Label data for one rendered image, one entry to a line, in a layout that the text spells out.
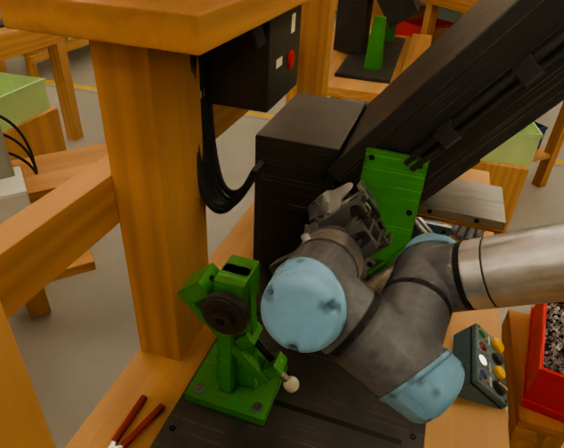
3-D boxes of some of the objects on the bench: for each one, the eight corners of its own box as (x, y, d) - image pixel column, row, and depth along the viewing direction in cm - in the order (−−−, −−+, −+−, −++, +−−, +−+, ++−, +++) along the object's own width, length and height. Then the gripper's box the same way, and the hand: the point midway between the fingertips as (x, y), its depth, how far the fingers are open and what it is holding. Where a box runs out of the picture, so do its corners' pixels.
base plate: (444, 195, 154) (446, 188, 153) (410, 557, 67) (414, 550, 66) (319, 171, 164) (320, 164, 163) (148, 458, 77) (146, 451, 76)
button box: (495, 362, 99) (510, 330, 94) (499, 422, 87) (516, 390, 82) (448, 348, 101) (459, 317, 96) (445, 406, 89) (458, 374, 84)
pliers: (142, 396, 86) (141, 392, 85) (166, 408, 84) (165, 404, 84) (77, 474, 74) (76, 469, 73) (103, 489, 72) (102, 484, 72)
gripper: (406, 292, 53) (413, 238, 72) (328, 178, 52) (355, 155, 71) (343, 325, 56) (365, 266, 75) (269, 219, 55) (310, 185, 75)
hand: (344, 222), depth 74 cm, fingers open, 9 cm apart
